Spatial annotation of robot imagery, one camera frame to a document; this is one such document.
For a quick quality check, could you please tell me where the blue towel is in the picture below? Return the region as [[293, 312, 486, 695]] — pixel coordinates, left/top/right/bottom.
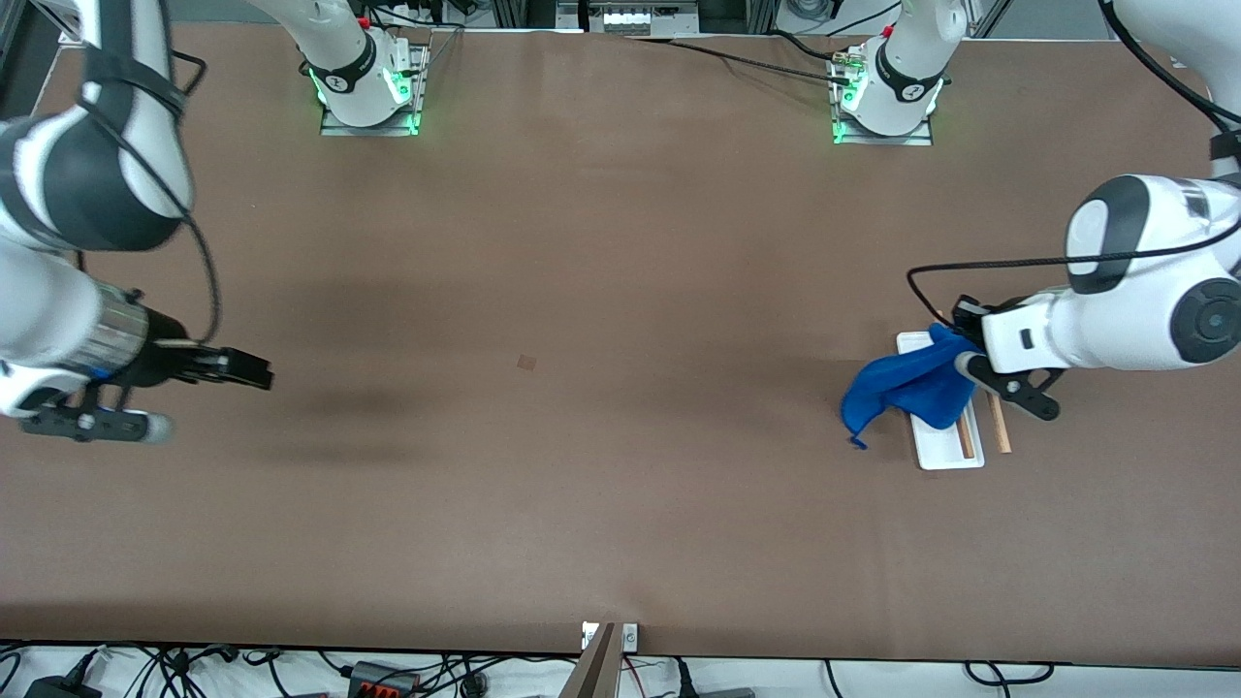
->
[[841, 323, 980, 450]]

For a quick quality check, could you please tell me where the white rack with wooden rods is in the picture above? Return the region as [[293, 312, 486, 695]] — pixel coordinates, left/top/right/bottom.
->
[[896, 310, 1012, 471]]

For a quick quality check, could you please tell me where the black box with orange connectors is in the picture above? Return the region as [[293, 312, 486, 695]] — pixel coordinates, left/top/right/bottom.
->
[[347, 661, 423, 698]]

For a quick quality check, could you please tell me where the black power adapter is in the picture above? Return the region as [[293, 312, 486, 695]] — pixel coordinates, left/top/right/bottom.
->
[[24, 676, 103, 698]]

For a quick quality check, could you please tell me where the white power strip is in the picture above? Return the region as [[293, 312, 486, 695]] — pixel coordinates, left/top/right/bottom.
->
[[587, 0, 701, 35]]

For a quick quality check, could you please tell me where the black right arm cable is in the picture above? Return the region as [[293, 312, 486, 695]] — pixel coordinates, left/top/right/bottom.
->
[[73, 39, 224, 348]]

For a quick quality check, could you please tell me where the long black table cable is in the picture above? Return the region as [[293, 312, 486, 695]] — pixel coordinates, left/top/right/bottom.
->
[[625, 35, 854, 86]]

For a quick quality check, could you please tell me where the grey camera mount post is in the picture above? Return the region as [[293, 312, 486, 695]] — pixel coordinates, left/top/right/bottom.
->
[[559, 623, 621, 698]]

